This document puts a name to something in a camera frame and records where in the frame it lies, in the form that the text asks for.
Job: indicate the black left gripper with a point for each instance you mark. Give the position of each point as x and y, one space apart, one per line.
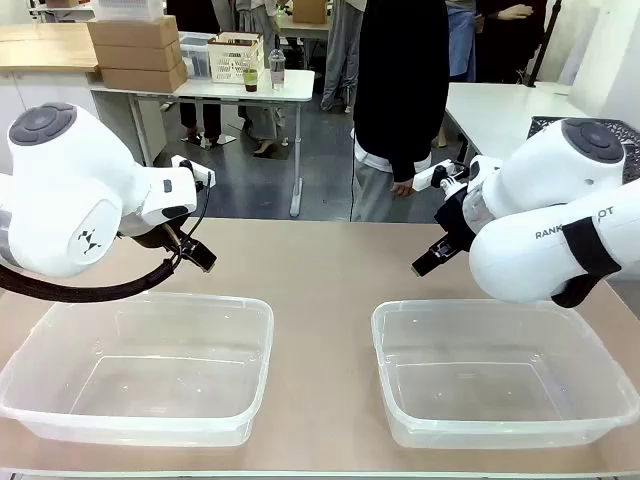
157 239

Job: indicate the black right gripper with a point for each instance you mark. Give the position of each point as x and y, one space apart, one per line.
455 225

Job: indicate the clear plastic bin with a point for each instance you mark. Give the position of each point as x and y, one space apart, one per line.
135 435
500 432

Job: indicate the person's left forearm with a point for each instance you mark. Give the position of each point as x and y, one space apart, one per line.
425 140

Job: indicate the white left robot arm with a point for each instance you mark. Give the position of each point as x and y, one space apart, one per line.
65 200

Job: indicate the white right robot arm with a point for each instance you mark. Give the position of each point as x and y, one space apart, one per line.
525 260

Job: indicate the white slotted basket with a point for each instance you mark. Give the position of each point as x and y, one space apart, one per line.
235 60

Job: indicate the person's left hand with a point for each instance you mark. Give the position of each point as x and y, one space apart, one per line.
402 187

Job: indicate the cup with brown drink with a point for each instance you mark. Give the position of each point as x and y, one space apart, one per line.
250 80

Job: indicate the person in black sweater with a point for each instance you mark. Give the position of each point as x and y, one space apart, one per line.
400 75

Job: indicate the clear plastic storage box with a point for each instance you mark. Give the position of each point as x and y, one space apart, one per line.
195 57

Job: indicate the clear cup with dome lid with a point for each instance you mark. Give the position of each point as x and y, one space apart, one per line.
277 70

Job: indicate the bystander in blue skirt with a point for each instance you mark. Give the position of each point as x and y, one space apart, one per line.
460 45

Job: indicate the bystander in black clothes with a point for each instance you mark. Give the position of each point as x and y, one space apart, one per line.
505 50

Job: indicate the bystander in grey trousers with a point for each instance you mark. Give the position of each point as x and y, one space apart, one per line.
342 50

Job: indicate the bystander in grey skirt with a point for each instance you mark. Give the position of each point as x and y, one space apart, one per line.
250 20

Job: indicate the bystander in black trousers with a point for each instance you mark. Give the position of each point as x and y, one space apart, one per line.
192 15

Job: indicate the white plastic container stack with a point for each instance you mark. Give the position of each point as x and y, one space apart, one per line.
127 9

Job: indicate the small cardboard box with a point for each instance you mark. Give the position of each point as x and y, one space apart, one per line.
310 11

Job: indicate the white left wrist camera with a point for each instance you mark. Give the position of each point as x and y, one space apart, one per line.
197 172

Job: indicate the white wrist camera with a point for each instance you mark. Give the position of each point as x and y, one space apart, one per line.
432 174
197 172

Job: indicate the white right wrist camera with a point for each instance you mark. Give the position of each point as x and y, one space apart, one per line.
432 174

